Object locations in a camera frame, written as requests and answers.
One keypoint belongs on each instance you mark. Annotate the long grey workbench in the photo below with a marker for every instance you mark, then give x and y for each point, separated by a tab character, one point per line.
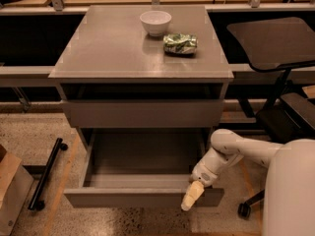
18	61

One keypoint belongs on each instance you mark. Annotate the cardboard box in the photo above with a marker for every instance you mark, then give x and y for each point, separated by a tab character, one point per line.
15	183

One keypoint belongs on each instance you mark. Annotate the black office chair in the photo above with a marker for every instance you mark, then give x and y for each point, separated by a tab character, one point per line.
280	45

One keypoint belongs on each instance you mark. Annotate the green crumpled chip bag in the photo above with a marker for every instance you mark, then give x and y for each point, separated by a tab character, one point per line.
179	43

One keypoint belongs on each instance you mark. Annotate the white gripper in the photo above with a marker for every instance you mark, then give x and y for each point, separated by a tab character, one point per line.
203	175

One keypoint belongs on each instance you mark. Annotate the grey drawer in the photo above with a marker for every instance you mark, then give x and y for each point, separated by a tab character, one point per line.
200	113
140	168

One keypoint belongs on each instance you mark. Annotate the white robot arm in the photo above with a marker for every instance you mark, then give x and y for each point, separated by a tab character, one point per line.
289	201

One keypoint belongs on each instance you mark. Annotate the white bowl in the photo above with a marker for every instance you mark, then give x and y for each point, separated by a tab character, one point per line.
155	23

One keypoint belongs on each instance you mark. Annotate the grey top drawer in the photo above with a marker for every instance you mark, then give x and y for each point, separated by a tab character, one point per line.
200	113

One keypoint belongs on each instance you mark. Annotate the grey drawer cabinet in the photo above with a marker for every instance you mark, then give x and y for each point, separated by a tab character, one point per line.
111	57

